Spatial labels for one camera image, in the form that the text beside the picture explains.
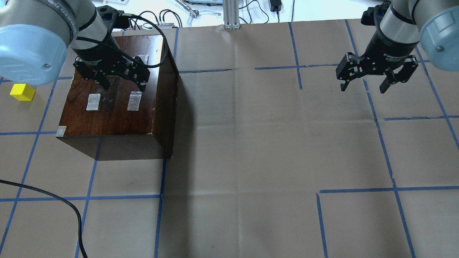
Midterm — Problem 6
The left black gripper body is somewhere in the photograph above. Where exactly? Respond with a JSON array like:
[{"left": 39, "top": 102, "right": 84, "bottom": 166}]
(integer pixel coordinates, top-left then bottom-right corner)
[{"left": 73, "top": 34, "right": 150, "bottom": 84}]

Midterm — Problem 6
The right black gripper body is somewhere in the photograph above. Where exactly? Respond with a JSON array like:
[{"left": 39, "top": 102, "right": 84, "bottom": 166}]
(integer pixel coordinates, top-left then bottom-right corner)
[{"left": 336, "top": 31, "right": 418, "bottom": 83}]

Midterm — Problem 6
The yellow block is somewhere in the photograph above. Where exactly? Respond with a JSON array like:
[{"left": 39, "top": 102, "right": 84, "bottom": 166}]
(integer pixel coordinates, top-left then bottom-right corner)
[{"left": 10, "top": 83, "right": 36, "bottom": 102}]

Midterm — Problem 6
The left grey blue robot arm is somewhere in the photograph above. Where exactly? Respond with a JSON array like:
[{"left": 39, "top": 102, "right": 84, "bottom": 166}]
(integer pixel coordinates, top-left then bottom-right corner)
[{"left": 0, "top": 0, "right": 150, "bottom": 92}]

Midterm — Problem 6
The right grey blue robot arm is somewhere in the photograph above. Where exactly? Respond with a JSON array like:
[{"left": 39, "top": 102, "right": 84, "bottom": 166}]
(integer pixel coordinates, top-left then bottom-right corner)
[{"left": 336, "top": 0, "right": 459, "bottom": 93}]

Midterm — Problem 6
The dark wooden cabinet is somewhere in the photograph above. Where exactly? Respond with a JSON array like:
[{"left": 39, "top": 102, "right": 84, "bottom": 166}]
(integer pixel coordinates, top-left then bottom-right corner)
[{"left": 56, "top": 50, "right": 179, "bottom": 161}]

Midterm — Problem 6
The brown paper table cover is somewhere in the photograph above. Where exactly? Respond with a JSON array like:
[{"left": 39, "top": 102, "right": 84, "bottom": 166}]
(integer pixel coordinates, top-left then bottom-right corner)
[{"left": 1, "top": 19, "right": 459, "bottom": 258}]

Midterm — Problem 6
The black power adapter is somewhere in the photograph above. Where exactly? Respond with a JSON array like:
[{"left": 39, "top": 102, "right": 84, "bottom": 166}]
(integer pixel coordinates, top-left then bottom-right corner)
[{"left": 269, "top": 0, "right": 282, "bottom": 13}]

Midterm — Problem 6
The aluminium profile post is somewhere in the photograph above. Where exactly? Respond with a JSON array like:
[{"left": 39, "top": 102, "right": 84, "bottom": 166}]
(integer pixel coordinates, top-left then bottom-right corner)
[{"left": 222, "top": 0, "right": 240, "bottom": 30}]

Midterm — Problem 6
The black cable on table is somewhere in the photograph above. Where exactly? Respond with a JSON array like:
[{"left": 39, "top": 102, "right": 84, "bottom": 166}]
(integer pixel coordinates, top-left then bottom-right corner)
[{"left": 0, "top": 179, "right": 89, "bottom": 258}]

